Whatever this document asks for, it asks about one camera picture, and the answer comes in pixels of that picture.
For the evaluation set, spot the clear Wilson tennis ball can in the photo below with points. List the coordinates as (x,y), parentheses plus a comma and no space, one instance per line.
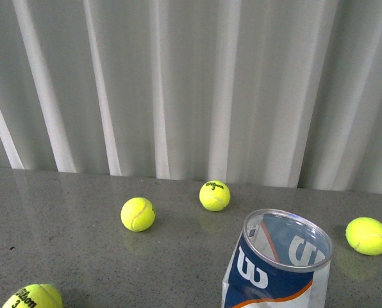
(280,260)

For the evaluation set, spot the Wilson 3 tennis ball back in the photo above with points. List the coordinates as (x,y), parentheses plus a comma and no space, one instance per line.
(214,195)

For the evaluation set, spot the wilson 3 tennis ball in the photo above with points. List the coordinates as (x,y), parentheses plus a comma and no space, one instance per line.
(214,195)
(35,296)

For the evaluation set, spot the tennis ball far left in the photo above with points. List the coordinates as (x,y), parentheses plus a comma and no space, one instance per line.
(137,214)

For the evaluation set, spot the plain yellow tennis ball centre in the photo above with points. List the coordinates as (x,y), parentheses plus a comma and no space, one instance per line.
(365,236)

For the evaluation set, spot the Wilson 3 tennis ball front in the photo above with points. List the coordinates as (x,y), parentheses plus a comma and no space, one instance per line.
(35,296)

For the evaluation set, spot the white pleated curtain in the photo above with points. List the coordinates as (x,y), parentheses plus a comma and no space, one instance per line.
(277,93)

